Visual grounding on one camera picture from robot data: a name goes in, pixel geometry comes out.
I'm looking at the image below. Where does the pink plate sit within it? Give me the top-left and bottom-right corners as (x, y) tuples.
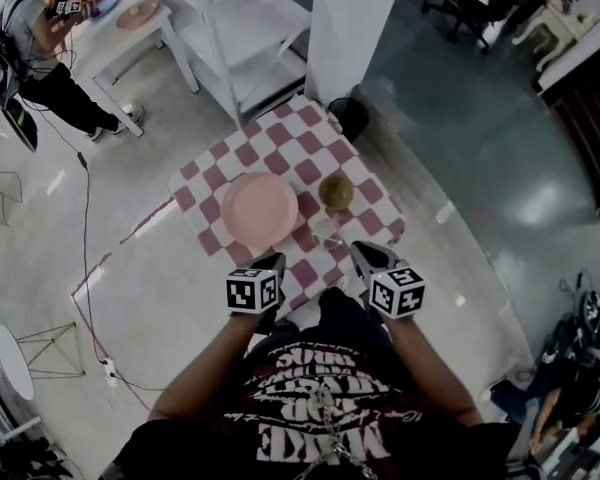
(115, 0), (160, 32)
(220, 171), (300, 250)

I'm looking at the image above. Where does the pink white checkered tablecloth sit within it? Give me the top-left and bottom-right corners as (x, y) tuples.
(168, 95), (407, 314)

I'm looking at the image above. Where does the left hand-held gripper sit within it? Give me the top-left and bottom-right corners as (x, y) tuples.
(224, 253), (287, 329)

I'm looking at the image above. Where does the black printed t-shirt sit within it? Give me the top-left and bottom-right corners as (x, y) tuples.
(99, 337), (526, 480)

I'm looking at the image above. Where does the white square table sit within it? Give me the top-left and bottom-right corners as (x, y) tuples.
(62, 0), (201, 138)

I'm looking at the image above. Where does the white square pillar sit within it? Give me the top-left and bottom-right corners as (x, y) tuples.
(304, 0), (409, 107)

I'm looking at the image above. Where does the long black cable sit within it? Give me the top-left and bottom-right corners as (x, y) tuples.
(19, 97), (164, 393)

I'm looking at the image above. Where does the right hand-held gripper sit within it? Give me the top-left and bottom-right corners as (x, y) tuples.
(350, 241), (426, 320)

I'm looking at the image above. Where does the olive brown bowl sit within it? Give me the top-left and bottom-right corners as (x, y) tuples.
(318, 172), (355, 210)

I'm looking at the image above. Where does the person's left forearm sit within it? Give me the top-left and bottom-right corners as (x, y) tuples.
(148, 312), (261, 422)

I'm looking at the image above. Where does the wire chair with patterned seat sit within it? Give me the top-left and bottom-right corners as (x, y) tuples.
(0, 160), (24, 227)

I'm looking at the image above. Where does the clear glass cup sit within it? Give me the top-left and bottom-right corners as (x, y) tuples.
(310, 217), (345, 249)

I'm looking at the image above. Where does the white curved-leg table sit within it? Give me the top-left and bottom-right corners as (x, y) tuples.
(511, 0), (600, 94)

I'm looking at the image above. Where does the black round bin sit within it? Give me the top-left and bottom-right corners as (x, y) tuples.
(328, 97), (370, 142)

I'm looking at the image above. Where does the dark wooden staircase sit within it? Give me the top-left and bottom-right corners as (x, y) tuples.
(542, 50), (600, 219)

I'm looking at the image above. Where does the white round side table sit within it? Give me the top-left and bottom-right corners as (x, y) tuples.
(0, 321), (89, 402)

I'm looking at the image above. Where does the person's right forearm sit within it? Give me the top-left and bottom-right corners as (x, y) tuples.
(387, 315), (483, 424)

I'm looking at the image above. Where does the silver chain necklace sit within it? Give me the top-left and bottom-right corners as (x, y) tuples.
(294, 387), (381, 480)

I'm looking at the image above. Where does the white metal shelving rack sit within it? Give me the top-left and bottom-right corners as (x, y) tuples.
(144, 0), (321, 127)

